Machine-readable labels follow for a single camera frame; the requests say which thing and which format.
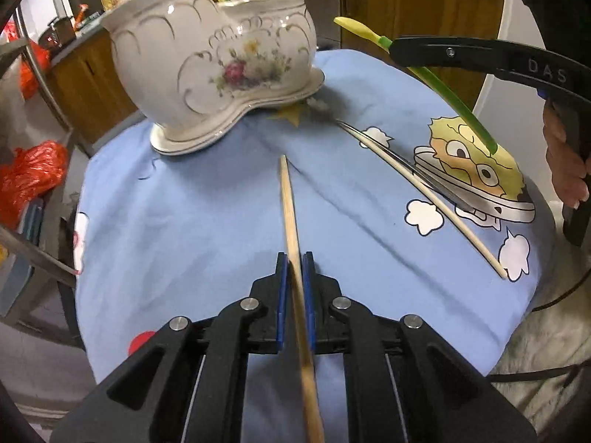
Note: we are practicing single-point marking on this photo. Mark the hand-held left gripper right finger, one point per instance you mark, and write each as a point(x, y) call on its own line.
point(310, 314)

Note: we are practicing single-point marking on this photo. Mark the dark red rice cooker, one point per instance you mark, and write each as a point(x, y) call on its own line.
point(57, 32)

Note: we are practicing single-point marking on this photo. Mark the bulky red plastic bag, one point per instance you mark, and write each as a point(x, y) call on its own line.
point(27, 175)

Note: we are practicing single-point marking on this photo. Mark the thin metal utensil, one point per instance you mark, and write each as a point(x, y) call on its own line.
point(415, 166)

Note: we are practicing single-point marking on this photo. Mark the blue cartoon printed tablecloth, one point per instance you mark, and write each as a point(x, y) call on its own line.
point(184, 221)

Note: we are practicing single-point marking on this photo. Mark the hanging red plastic bag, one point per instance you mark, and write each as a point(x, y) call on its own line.
point(32, 71)

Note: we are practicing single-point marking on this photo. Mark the steel shelf rack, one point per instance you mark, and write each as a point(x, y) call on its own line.
point(27, 244)

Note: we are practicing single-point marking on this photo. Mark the cream floral ceramic utensil holder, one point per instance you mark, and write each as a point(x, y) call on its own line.
point(184, 69)

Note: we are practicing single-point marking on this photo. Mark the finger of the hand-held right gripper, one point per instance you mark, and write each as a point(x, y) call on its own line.
point(443, 53)

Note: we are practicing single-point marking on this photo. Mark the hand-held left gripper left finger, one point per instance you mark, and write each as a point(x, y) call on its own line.
point(282, 304)

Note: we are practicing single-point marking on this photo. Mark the long wooden chopstick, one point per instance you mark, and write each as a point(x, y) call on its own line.
point(291, 221)
point(443, 210)

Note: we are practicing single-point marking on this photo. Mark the person's right hand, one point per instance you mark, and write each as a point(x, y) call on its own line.
point(565, 166)

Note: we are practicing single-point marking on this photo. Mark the wooden kitchen cabinets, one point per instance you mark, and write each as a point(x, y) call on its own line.
point(415, 23)

